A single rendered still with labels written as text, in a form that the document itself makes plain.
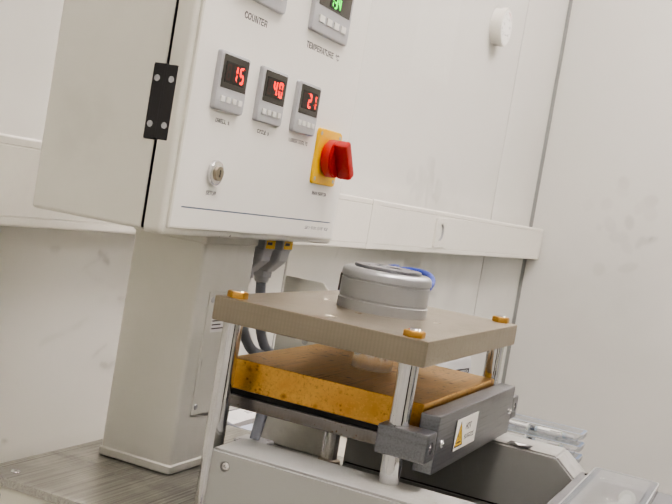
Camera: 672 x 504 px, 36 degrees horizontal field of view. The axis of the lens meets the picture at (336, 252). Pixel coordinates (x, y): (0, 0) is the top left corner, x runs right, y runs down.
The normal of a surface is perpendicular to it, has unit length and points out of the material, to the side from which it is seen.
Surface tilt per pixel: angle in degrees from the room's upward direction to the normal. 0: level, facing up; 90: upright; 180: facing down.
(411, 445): 90
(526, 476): 90
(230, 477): 90
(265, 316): 90
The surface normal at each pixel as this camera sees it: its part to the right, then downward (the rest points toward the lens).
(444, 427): 0.90, 0.18
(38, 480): 0.17, -0.98
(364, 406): -0.40, -0.02
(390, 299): 0.12, 0.07
